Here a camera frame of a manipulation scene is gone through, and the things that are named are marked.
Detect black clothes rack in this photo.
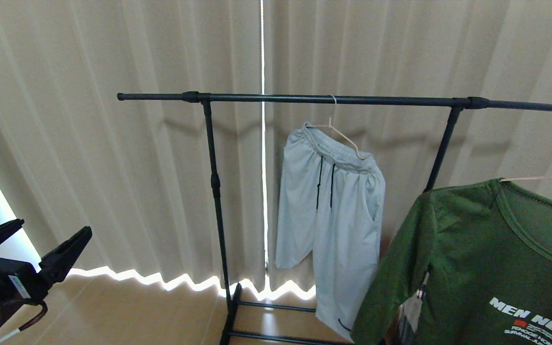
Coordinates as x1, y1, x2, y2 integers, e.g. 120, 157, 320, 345
116, 91, 552, 345

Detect pink clothes hanger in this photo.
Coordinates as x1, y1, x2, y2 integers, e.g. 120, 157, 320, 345
305, 95, 368, 160
500, 106, 552, 183

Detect green garment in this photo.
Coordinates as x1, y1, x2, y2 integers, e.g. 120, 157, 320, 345
350, 178, 552, 345

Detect pale grey shorts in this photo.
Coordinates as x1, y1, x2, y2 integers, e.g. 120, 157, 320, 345
275, 122, 386, 342

